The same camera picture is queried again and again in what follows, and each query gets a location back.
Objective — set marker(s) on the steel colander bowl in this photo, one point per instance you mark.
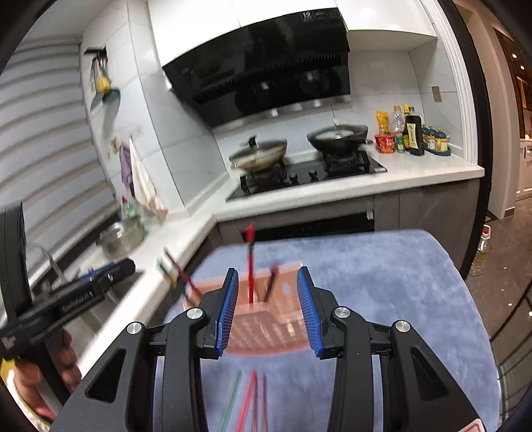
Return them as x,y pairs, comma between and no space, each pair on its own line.
120,239

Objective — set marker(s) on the person's left hand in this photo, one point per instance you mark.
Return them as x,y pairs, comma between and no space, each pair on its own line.
31,386

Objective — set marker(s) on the dark soy sauce bottle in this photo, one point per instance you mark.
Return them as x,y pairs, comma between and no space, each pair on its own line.
414,137

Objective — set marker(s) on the green chopstick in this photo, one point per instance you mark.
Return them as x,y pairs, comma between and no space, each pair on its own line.
230,401
166,270

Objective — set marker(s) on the white hanging towel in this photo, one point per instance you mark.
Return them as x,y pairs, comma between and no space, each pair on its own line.
143,182

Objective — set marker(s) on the stainless steel sink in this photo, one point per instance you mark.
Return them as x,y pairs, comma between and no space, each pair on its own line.
120,297

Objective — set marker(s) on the beige wok with lid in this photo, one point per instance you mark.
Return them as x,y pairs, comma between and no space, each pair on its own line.
259,155

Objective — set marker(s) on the blue-grey plush blanket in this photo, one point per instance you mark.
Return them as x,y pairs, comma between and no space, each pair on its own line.
395,299

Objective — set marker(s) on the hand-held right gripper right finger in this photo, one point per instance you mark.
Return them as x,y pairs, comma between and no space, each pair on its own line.
309,315

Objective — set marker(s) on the pink perforated utensil holder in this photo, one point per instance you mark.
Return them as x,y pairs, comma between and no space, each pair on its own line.
270,328

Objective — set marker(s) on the yellow oil bottle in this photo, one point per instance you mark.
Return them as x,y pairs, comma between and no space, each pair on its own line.
480,257

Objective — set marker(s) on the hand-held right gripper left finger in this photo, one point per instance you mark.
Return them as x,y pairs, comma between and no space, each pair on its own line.
226,315

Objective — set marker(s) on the chrome faucet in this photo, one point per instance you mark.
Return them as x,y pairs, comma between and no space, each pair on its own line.
54,266

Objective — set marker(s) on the green dish soap bottle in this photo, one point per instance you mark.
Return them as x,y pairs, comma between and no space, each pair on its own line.
128,209

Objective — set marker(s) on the clear plastic bottle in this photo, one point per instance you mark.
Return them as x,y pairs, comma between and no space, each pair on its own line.
397,122

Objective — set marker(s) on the black built-in appliance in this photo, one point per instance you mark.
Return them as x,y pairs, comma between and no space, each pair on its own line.
324,226

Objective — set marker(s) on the purple hanging cloth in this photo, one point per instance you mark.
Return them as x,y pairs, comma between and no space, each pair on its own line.
124,166

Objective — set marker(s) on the grey base cabinet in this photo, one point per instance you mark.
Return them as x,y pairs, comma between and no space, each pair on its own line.
428,207

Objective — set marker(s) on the black wok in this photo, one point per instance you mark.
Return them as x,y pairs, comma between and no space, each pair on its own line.
336,141

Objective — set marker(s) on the grey wall switch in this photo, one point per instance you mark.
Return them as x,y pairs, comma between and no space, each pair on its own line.
436,93

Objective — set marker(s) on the red instant noodle cup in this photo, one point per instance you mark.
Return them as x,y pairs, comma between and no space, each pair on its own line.
384,144

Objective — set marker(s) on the small green-capped jar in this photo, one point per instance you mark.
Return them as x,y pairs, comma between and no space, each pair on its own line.
400,144

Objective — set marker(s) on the green dish brush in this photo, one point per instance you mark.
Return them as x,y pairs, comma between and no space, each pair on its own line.
111,97

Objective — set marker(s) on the white window blinds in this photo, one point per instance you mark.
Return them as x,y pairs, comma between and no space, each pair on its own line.
50,145

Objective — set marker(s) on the yellow seasoning packet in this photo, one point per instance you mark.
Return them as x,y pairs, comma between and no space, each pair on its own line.
382,122

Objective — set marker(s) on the black range hood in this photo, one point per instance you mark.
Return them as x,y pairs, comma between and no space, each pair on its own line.
270,83

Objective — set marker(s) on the red chopstick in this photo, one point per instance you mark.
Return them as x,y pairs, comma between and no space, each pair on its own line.
190,284
250,270
246,401

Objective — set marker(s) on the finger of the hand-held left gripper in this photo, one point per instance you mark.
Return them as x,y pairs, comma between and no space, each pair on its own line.
83,301
97,272

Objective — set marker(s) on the spice jar rack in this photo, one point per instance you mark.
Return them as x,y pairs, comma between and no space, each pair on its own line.
436,143

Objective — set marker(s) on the yellow scrub ball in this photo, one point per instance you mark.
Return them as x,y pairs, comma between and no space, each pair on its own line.
102,83

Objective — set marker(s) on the black gas stove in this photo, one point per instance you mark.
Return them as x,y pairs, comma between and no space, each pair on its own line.
307,174

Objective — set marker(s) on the white kitchen countertop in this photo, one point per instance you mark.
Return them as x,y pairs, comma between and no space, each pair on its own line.
415,170

